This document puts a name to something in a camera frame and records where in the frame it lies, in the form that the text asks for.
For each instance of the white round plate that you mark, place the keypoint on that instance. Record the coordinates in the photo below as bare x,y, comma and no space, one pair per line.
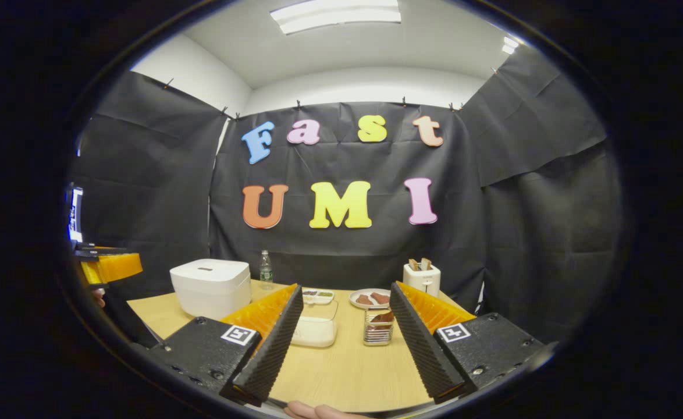
356,304

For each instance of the black backdrop cloth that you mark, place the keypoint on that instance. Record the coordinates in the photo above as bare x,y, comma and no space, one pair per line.
347,244

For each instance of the brown meat piece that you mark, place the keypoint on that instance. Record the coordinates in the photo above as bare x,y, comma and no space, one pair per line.
365,300
380,298

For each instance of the clear plastic water bottle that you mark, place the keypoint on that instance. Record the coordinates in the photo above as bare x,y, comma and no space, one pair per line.
266,270

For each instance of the brown wooden spoon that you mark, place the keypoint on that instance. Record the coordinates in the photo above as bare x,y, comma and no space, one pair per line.
383,319

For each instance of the large ceiling light panel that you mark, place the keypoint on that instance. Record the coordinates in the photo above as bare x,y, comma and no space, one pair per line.
335,14

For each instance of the small ceiling light panel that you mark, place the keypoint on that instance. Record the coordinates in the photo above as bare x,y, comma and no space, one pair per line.
510,45

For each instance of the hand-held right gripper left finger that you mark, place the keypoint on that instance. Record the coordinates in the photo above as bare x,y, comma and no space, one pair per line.
271,349

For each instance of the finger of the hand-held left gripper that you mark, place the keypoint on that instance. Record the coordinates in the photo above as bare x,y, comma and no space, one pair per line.
117,267

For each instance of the white toaster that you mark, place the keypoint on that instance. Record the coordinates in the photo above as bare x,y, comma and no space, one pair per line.
423,284

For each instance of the white divided grain dish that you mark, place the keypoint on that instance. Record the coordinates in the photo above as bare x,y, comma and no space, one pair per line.
318,297

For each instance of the white rice cooker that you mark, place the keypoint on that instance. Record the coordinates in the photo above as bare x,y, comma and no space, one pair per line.
210,288

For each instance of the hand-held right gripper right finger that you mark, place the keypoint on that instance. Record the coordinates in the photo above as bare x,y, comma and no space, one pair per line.
423,349

